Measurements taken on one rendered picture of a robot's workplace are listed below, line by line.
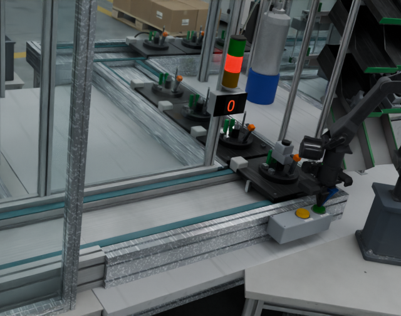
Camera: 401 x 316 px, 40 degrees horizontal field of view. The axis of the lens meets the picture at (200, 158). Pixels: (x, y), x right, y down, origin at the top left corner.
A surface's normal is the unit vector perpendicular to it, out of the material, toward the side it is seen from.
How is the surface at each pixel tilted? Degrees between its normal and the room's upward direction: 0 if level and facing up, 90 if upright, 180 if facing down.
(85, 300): 0
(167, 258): 90
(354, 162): 45
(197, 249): 90
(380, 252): 90
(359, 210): 0
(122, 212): 0
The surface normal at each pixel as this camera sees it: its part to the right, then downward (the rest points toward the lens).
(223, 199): 0.16, -0.88
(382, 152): 0.40, -0.28
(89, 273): 0.55, 0.46
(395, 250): -0.05, 0.45
